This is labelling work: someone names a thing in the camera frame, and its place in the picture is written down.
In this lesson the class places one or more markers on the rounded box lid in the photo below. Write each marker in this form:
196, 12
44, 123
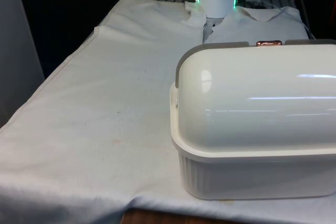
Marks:
257, 98

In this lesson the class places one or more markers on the cream box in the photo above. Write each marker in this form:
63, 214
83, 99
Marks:
236, 179

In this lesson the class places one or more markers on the grey cabinet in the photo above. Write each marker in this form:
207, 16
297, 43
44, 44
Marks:
18, 51

